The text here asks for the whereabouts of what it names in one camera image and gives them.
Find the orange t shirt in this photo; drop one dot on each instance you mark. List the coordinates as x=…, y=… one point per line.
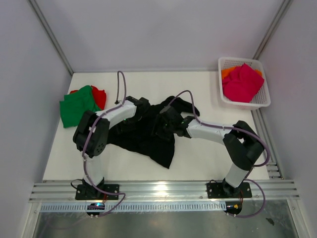
x=226, y=72

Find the left rear frame post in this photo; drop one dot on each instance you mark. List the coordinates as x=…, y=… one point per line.
x=50, y=34

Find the grey slotted cable duct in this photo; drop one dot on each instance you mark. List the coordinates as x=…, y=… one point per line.
x=134, y=206

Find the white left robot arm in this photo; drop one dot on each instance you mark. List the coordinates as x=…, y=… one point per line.
x=92, y=132

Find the right rear frame post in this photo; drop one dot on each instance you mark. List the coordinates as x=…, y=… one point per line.
x=278, y=17

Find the white plastic basket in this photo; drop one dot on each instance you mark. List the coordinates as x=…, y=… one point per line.
x=262, y=98

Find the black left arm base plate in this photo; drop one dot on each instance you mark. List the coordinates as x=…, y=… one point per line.
x=88, y=192

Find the pink t shirt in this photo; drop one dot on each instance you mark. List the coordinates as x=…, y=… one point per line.
x=242, y=84

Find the frame post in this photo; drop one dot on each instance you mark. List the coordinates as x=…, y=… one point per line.
x=278, y=17
x=50, y=34

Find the green t shirt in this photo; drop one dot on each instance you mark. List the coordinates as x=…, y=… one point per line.
x=70, y=113

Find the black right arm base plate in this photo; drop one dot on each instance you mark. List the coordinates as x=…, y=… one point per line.
x=221, y=189

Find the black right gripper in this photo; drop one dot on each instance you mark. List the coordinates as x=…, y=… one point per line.
x=162, y=135

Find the aluminium front rail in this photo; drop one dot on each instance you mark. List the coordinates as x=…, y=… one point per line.
x=58, y=191

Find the black t shirt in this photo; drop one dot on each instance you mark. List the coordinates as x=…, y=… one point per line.
x=137, y=138

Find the red t shirt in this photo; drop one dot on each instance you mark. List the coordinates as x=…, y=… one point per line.
x=89, y=97

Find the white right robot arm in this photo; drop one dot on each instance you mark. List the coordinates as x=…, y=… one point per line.
x=242, y=144

